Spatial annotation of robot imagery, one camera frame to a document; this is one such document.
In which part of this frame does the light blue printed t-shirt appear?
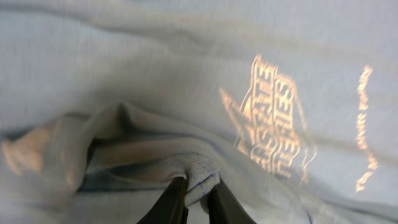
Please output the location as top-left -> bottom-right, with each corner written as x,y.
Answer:
1,1 -> 397,223

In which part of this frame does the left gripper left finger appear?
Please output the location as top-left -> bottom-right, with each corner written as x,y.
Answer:
137,177 -> 188,224

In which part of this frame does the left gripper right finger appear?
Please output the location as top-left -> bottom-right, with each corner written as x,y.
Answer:
208,179 -> 256,224

